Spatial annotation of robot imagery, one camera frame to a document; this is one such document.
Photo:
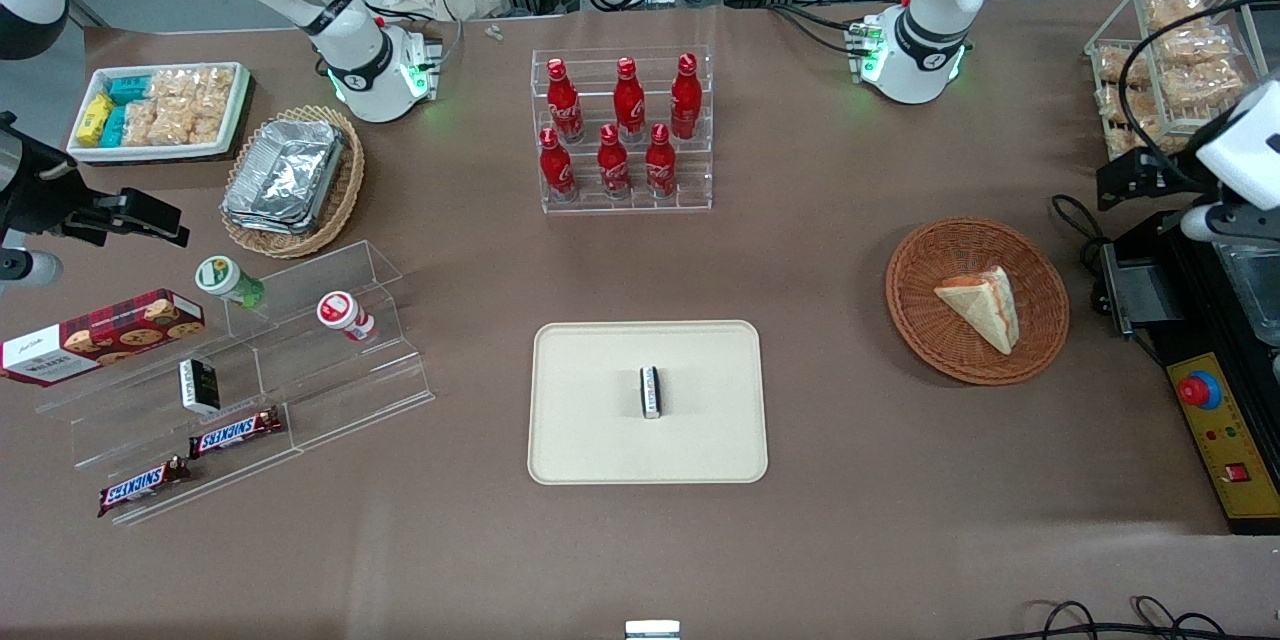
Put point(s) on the green lid small bottle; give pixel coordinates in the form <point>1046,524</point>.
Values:
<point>225,280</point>

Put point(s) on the triangular sandwich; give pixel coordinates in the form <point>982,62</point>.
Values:
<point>985,305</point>

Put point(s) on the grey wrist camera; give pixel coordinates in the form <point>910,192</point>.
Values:
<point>30,268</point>
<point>1225,222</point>

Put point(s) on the oval wicker basket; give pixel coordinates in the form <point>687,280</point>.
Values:
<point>345,195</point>

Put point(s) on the black machine with yellow panel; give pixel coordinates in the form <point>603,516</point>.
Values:
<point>1230,510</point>

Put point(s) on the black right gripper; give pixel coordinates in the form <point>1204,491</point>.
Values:
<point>42,188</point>

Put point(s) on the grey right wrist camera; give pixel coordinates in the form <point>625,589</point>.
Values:
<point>30,268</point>

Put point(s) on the yellow snack packet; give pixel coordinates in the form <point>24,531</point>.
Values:
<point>94,118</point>

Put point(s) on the snickers bar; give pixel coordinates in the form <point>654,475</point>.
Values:
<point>143,486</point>
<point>235,432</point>

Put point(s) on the beige rectangular tray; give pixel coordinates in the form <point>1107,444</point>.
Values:
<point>600,440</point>

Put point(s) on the small black white box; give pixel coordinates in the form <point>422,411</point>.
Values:
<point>651,392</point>

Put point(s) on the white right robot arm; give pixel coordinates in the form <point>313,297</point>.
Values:
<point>350,70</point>

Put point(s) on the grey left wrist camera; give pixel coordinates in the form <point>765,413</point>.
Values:
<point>1225,222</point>

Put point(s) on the red lid small bottle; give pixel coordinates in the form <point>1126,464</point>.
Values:
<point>343,313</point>

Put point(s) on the stack of foil trays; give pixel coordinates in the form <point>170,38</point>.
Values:
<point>285,175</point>

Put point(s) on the steel pan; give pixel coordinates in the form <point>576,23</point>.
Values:
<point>1255,285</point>

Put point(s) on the red emergency stop button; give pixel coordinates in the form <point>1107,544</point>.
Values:
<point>1199,390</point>

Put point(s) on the white rectangular snack tray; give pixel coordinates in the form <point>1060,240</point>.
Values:
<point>238,115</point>

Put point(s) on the clear acrylic bottle rack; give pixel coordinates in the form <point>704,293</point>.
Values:
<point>690,185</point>

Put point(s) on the small black carton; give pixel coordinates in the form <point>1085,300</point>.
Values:
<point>199,386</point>

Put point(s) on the clear acrylic stepped shelf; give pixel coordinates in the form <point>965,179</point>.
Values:
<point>340,390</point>

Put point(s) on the round brown wicker basket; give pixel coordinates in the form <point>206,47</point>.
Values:
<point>940,340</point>

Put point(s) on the red cola bottle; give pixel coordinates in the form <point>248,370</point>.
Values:
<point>557,170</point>
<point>614,168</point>
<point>629,105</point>
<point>564,105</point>
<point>661,166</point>
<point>686,100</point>

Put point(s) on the red rocker switch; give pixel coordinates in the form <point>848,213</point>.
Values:
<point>1238,472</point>

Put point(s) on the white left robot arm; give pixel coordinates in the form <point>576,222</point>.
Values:
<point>930,40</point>

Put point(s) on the red cookie box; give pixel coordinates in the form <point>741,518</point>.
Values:
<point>100,335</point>

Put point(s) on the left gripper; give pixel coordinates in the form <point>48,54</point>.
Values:
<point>1150,174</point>

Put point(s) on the clear rice cracker bag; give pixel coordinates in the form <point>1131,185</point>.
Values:
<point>1205,85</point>
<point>1175,10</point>
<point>1195,45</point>
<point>1118,65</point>
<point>190,123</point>
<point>1120,115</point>
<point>140,123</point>
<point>195,85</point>

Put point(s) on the small white black device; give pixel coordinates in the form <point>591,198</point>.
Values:
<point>652,630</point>

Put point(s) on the teal snack packet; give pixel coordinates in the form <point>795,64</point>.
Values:
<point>113,127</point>
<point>128,90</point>

